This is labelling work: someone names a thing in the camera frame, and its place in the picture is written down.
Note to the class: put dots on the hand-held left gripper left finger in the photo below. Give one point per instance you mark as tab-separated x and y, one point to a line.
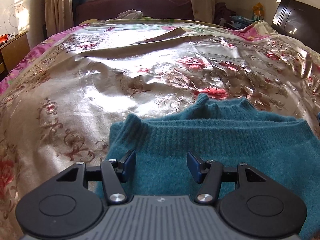
128	165

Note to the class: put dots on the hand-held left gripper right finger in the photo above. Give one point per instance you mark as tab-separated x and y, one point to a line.
193	166

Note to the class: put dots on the teal knitted sweater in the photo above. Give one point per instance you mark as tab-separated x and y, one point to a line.
237	145

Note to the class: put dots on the floral satin bedspread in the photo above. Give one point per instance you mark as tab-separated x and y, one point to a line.
87	80

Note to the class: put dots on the white crumpled cloth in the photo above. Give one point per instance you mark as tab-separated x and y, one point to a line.
130	14

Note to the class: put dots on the light blue bedding pile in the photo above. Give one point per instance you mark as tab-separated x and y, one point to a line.
240	21

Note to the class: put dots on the dark clothing pile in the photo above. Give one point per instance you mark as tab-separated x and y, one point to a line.
223	12

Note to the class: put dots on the wooden side cabinet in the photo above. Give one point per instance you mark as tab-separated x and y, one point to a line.
15	52

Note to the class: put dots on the dark red sofa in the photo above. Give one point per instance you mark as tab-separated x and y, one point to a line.
137	5

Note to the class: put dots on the beige curtain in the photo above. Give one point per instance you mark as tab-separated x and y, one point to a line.
58	5
202	0

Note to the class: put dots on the yellow bag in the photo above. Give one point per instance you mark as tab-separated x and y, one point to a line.
258	11

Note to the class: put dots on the orange item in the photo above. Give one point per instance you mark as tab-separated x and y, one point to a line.
4	38

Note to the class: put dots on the dark wooden headboard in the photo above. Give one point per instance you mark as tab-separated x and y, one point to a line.
295	17

